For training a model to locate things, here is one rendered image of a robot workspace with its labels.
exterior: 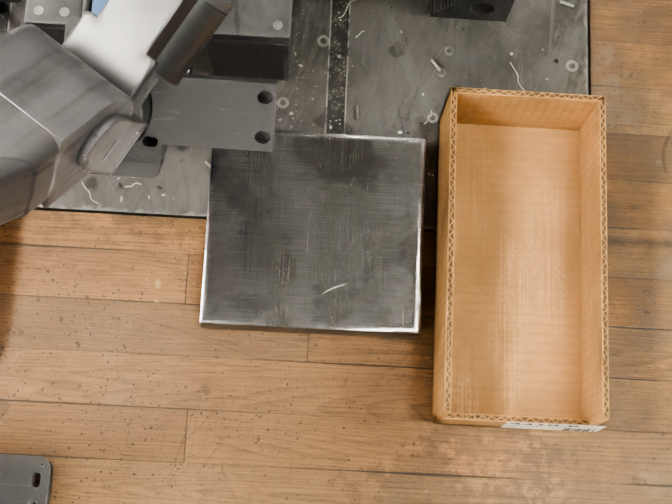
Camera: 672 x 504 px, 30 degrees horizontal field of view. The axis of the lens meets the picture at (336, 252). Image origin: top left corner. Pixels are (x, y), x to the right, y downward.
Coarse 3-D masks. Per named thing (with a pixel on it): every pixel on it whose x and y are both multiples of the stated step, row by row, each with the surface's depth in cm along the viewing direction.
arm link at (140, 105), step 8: (152, 80) 72; (144, 88) 72; (152, 88) 72; (144, 96) 72; (136, 104) 72; (144, 104) 74; (136, 112) 72; (144, 112) 73; (144, 120) 74; (144, 128) 76
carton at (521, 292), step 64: (448, 128) 96; (512, 128) 103; (576, 128) 102; (448, 192) 94; (512, 192) 101; (576, 192) 101; (448, 256) 93; (512, 256) 100; (576, 256) 100; (448, 320) 92; (512, 320) 98; (576, 320) 99; (448, 384) 90; (512, 384) 97; (576, 384) 97
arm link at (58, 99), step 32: (32, 32) 66; (0, 64) 64; (32, 64) 64; (64, 64) 65; (0, 96) 63; (32, 96) 63; (64, 96) 64; (96, 96) 65; (128, 96) 66; (0, 128) 62; (32, 128) 62; (64, 128) 63; (0, 160) 61; (32, 160) 61; (64, 160) 64; (0, 192) 61; (32, 192) 63; (64, 192) 67; (0, 224) 64
